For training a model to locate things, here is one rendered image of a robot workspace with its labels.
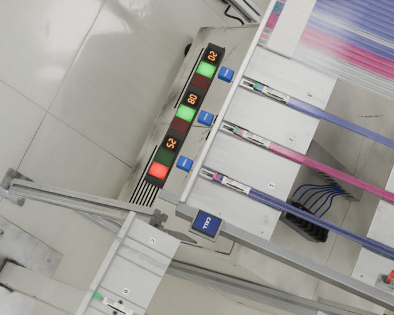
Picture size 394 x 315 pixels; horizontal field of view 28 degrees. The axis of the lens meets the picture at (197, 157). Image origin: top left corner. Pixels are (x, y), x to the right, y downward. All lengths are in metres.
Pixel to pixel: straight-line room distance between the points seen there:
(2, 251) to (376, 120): 1.10
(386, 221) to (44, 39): 1.09
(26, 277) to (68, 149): 0.41
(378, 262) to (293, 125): 0.34
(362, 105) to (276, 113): 0.55
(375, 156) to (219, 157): 0.72
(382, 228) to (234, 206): 0.31
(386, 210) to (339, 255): 0.53
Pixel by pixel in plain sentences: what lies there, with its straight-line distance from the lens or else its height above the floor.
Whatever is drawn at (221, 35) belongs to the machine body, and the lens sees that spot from 2.40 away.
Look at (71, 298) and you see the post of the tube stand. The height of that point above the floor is 0.37.
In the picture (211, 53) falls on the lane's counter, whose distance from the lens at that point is 1.74.
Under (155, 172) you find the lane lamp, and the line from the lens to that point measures 1.65.
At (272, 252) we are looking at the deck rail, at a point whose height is 0.87.
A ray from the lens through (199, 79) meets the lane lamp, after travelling 1.72.
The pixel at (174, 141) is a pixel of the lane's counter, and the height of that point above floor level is 0.66.
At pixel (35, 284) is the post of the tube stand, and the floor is 0.20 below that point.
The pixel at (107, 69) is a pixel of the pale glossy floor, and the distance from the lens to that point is 2.36.
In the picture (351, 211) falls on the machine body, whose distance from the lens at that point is 2.20.
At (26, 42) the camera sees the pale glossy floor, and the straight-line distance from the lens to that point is 2.22.
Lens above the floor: 1.95
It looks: 49 degrees down
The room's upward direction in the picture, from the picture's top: 97 degrees clockwise
